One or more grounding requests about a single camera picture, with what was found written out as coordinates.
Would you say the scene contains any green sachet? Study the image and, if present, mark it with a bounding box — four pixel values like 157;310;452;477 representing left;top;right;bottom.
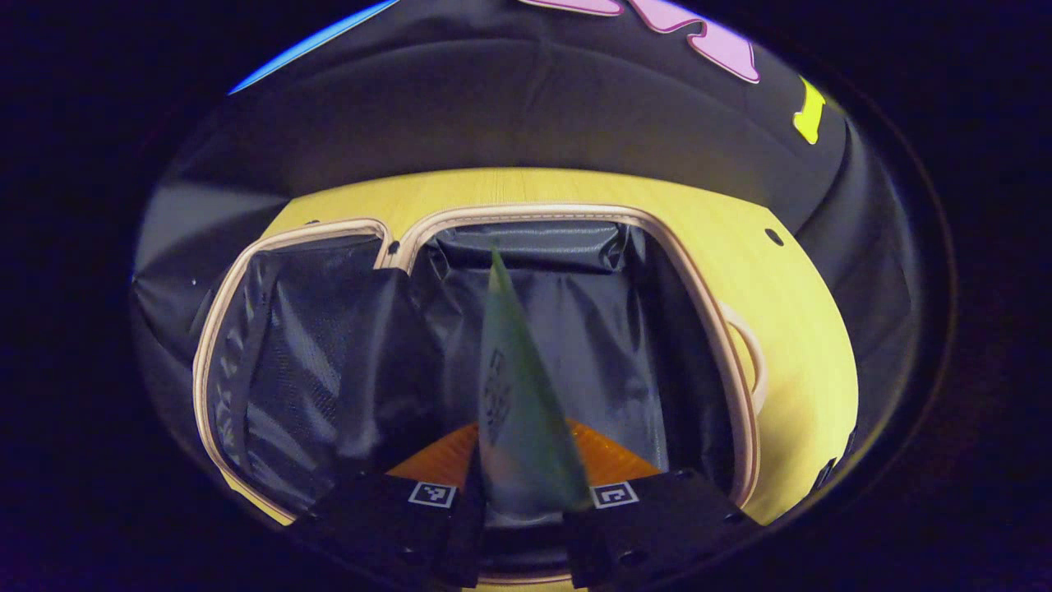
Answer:
478;245;594;516

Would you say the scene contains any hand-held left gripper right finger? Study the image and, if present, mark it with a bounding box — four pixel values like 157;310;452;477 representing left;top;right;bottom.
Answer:
562;419;759;590

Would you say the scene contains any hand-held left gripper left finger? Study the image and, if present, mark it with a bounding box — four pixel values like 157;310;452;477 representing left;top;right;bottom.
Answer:
292;423;487;590

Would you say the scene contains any pale pink suitcase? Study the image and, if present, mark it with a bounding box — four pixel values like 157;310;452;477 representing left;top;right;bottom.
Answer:
192;203;770;586

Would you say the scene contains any black backdrop cloth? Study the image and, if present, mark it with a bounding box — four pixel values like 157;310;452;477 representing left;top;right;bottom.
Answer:
131;0;925;428

